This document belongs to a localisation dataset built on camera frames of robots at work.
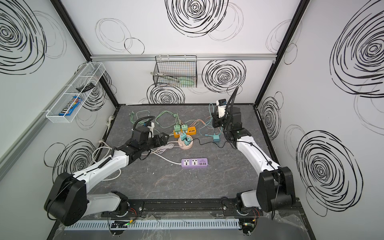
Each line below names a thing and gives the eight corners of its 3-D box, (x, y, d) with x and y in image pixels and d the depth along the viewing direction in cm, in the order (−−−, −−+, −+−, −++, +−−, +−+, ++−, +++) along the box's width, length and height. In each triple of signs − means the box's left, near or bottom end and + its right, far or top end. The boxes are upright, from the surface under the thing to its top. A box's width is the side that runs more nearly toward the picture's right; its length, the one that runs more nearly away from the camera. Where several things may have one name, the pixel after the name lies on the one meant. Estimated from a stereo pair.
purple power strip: (181, 167, 90) (180, 165, 87) (181, 160, 93) (181, 157, 90) (208, 167, 90) (208, 164, 87) (207, 160, 93) (208, 157, 90)
